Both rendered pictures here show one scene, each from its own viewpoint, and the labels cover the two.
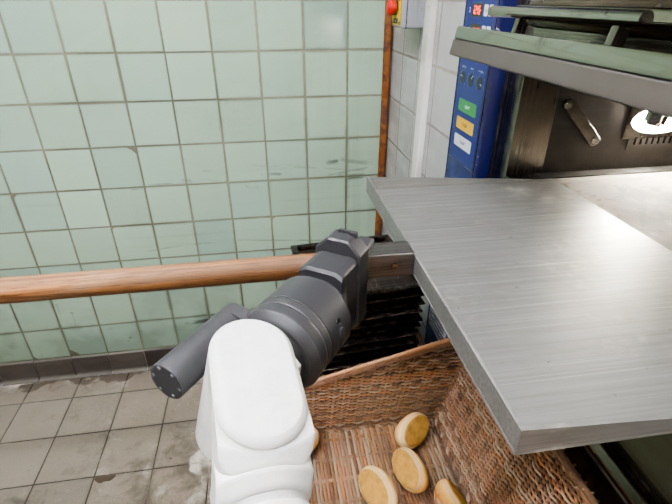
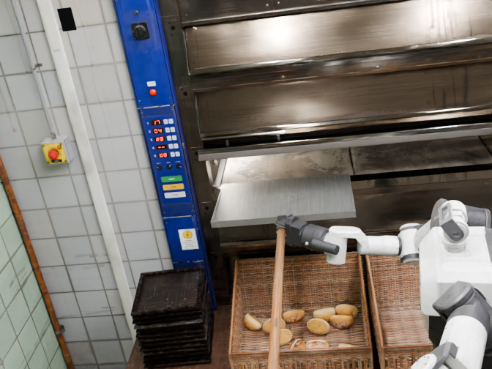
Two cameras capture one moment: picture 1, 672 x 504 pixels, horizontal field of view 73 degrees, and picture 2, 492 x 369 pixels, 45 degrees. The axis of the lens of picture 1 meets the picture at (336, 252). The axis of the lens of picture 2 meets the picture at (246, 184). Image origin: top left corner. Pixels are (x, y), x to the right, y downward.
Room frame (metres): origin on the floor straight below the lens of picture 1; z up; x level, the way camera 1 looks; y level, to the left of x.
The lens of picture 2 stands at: (0.03, 1.81, 2.33)
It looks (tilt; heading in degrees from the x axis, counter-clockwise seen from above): 26 degrees down; 287
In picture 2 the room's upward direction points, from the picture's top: 9 degrees counter-clockwise
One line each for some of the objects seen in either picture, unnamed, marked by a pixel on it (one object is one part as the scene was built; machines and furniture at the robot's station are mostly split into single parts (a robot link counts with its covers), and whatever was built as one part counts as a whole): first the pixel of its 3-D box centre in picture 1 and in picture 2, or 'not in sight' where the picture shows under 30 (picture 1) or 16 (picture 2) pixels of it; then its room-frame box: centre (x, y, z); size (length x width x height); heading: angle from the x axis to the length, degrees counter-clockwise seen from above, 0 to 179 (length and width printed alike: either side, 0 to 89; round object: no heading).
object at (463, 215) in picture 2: not in sight; (454, 224); (-0.08, 0.39, 1.47); 0.10 x 0.07 x 0.09; 90
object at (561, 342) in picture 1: (543, 249); (283, 196); (0.52, -0.27, 1.19); 0.55 x 0.36 x 0.03; 8
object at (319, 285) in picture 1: (319, 302); (303, 234); (0.40, 0.02, 1.20); 0.12 x 0.10 x 0.13; 153
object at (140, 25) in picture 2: not in sight; (138, 25); (0.99, -0.26, 1.92); 0.06 x 0.04 x 0.11; 9
